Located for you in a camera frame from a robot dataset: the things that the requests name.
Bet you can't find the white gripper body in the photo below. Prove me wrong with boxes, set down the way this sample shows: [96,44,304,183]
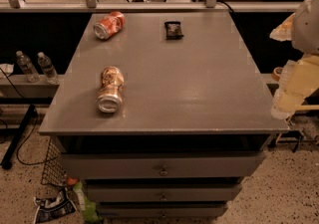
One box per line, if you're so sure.
[270,54,319,119]

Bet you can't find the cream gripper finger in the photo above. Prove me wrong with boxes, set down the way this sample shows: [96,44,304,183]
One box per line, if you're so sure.
[270,14,295,42]

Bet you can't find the orange soda can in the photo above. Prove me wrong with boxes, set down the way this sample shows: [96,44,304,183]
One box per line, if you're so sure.
[97,66,124,113]

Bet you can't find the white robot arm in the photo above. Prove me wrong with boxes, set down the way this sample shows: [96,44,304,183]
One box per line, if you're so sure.
[270,0,319,119]

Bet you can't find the red soda can far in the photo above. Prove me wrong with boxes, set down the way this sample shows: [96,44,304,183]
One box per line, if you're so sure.
[94,11,125,40]

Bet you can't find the roll of tape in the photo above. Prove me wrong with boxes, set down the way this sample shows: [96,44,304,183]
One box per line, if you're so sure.
[271,67,283,81]

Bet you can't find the small black snack packet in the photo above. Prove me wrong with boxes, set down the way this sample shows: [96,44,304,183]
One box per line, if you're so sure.
[164,21,183,40]

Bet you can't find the grey drawer cabinet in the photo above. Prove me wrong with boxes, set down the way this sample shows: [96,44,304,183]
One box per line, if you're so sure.
[38,11,289,220]

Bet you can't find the top grey drawer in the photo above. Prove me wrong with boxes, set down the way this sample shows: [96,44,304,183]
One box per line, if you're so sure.
[61,152,265,179]

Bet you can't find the grey drawer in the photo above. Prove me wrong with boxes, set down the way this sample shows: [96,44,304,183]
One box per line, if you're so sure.
[61,152,265,179]
[98,203,227,219]
[85,184,241,202]

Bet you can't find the middle grey drawer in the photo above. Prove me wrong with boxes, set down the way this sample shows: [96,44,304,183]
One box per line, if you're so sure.
[85,184,241,202]

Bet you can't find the bottom grey drawer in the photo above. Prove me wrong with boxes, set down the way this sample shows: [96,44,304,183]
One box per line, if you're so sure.
[98,203,227,219]

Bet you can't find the right clear water bottle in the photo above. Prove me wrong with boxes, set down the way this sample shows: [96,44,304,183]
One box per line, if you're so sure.
[38,52,59,84]

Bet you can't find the clear water bottle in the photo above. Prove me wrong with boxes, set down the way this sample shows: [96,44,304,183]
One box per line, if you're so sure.
[38,52,59,84]
[16,51,40,83]

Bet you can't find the green spray bottle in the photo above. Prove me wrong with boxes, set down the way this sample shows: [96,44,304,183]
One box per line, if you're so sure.
[67,178,103,224]

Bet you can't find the left clear water bottle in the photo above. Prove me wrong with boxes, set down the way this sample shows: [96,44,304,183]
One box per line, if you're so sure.
[16,51,40,83]

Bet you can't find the black white crumpled bag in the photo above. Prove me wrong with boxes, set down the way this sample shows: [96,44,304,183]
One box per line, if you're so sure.
[33,188,77,224]

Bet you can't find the black metal stand leg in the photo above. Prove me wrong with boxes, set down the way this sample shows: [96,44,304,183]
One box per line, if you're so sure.
[1,105,35,170]

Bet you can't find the black wire mesh basket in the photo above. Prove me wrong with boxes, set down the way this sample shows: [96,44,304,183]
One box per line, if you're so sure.
[41,139,67,187]

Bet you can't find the black floor cable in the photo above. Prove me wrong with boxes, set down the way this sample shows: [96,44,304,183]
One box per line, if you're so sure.
[0,68,58,166]

